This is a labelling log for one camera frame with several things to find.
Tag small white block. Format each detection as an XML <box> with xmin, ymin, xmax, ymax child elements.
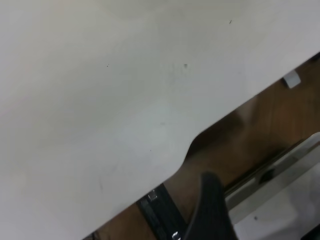
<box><xmin>282</xmin><ymin>70</ymin><xmax>302</xmax><ymax>89</ymax></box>

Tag black metal table frame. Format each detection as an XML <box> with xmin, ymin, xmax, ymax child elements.
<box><xmin>136</xmin><ymin>183</ymin><xmax>190</xmax><ymax>240</ymax></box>

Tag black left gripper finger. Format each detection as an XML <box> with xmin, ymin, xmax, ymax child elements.
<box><xmin>184</xmin><ymin>171</ymin><xmax>239</xmax><ymax>240</ymax></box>

